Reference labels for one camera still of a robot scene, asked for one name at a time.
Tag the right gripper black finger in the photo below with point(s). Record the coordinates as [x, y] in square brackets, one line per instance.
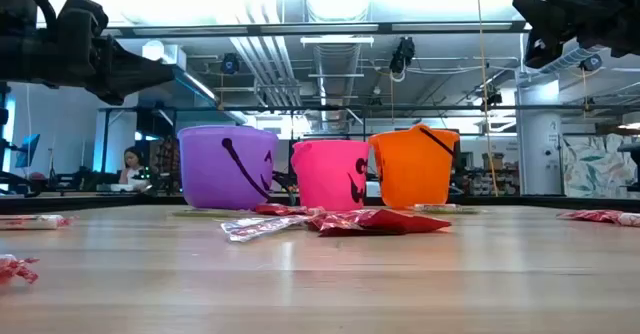
[545, 13]
[547, 49]

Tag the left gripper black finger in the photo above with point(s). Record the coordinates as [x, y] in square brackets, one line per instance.
[135, 71]
[114, 96]

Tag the red Skittles packet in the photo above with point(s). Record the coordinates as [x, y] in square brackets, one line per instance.
[15, 270]
[590, 216]
[380, 222]
[280, 209]

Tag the purple halloween bucket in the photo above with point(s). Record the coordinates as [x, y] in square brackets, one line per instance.
[210, 169]

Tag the orange halloween bucket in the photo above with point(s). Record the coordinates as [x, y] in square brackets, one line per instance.
[410, 169]

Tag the pink halloween bucket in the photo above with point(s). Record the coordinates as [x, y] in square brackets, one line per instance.
[325, 174]

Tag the white ceiling unit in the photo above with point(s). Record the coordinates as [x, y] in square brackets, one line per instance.
[162, 54]

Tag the plain white column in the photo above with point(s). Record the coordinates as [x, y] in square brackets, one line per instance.
[117, 139]

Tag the person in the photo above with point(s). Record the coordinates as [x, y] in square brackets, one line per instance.
[132, 166]

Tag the blue computer monitor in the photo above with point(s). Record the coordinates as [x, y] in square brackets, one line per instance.
[27, 150]

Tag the wide white column with signs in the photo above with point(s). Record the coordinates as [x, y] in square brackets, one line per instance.
[540, 144]

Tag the leaf pattern panel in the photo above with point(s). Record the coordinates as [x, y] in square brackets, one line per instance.
[595, 166]

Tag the black floor stand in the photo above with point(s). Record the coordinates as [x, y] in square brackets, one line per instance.
[20, 184]

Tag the cluttered storage shelf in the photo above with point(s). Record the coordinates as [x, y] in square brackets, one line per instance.
[487, 176]

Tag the white ceiling light fixture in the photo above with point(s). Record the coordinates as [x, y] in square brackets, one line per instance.
[336, 40]

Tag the silver flexible duct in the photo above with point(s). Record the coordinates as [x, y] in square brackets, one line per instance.
[565, 61]

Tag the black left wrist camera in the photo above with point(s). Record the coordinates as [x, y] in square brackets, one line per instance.
[82, 16]

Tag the black aluminium table frame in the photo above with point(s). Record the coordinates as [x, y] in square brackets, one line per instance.
[550, 201]

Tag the overhead frame crossbar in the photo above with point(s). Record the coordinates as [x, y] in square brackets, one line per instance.
[325, 27]

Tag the silver ventilation duct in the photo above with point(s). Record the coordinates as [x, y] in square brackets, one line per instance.
[337, 61]

